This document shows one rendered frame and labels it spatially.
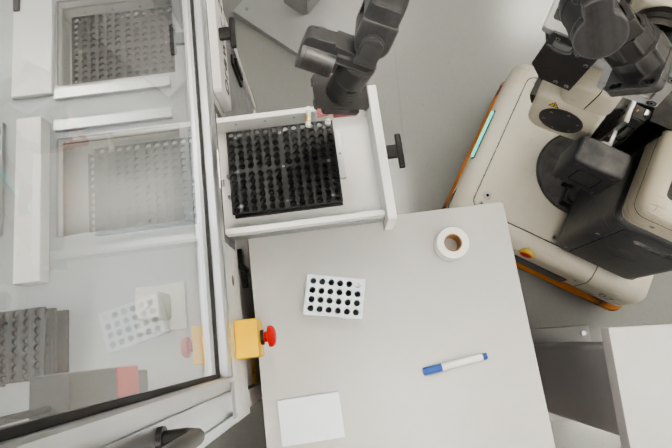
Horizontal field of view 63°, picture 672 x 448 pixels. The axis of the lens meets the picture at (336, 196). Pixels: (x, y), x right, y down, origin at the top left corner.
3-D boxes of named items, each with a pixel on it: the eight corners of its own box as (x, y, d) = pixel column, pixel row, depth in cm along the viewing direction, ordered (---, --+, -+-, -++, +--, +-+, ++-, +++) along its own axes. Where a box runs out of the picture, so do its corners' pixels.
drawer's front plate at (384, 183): (372, 105, 124) (375, 83, 113) (392, 230, 117) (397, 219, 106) (364, 106, 124) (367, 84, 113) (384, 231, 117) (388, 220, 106)
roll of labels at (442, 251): (446, 223, 123) (450, 220, 119) (471, 244, 122) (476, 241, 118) (427, 247, 121) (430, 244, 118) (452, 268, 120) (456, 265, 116)
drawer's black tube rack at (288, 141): (332, 131, 121) (332, 119, 114) (342, 208, 116) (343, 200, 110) (231, 143, 120) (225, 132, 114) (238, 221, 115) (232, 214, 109)
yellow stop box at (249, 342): (264, 318, 110) (259, 317, 103) (268, 355, 108) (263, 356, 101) (239, 322, 110) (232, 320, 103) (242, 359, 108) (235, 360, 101)
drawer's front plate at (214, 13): (222, 0, 131) (211, -30, 121) (231, 112, 124) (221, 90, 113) (214, 1, 131) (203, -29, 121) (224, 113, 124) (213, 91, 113)
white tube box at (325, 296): (364, 281, 120) (365, 279, 116) (361, 320, 117) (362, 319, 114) (308, 275, 120) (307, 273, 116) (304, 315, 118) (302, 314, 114)
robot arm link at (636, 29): (649, 38, 80) (638, 19, 84) (617, -9, 75) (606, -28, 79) (589, 74, 85) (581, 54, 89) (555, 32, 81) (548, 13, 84)
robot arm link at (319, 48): (387, 44, 82) (388, 14, 88) (315, 17, 80) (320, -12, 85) (357, 102, 91) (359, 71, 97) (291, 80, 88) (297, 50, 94)
